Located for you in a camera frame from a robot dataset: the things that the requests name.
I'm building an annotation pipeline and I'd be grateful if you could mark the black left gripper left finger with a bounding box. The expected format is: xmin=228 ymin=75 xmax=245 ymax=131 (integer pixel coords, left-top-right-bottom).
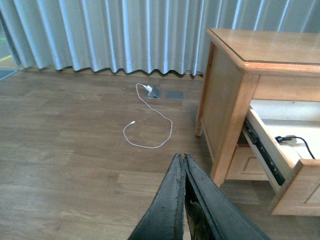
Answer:
xmin=129 ymin=154 xmax=186 ymax=240

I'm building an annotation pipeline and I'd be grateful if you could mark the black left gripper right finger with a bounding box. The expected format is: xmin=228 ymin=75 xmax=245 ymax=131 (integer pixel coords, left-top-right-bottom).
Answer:
xmin=184 ymin=154 xmax=269 ymax=240

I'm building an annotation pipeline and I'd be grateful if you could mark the wooden drawer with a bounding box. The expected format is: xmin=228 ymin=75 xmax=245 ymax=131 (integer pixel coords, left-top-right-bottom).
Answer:
xmin=225 ymin=146 xmax=269 ymax=181
xmin=242 ymin=100 xmax=320 ymax=216

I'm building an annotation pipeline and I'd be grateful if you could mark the black charger cable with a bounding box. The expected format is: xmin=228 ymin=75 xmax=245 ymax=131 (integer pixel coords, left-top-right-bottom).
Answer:
xmin=274 ymin=134 xmax=317 ymax=160

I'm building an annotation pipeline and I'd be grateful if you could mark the white charger adapter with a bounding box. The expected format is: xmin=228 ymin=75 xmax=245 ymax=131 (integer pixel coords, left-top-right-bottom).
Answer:
xmin=286 ymin=136 xmax=305 ymax=146

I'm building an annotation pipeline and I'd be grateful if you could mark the closed metal floor socket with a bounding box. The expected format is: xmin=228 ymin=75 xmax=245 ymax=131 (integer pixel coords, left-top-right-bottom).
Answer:
xmin=166 ymin=91 xmax=184 ymax=100

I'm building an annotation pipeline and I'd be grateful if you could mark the open metal floor socket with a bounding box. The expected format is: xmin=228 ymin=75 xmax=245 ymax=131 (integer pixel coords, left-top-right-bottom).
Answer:
xmin=144 ymin=85 xmax=162 ymax=99

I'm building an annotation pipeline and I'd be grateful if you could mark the wooden nightstand cabinet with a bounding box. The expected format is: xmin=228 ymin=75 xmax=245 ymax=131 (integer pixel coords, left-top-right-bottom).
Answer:
xmin=195 ymin=28 xmax=320 ymax=185

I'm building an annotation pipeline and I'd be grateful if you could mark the light grey pleated curtain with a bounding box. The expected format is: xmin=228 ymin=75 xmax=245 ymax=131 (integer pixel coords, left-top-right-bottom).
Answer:
xmin=0 ymin=0 xmax=320 ymax=75

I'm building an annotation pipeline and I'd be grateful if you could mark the white floor charging cable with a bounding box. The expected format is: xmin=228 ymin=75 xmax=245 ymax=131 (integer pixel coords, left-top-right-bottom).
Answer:
xmin=122 ymin=83 xmax=174 ymax=150

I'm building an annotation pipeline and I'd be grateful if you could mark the white wall plug adapter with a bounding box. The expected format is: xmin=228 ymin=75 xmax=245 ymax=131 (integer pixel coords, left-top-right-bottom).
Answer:
xmin=144 ymin=85 xmax=153 ymax=93

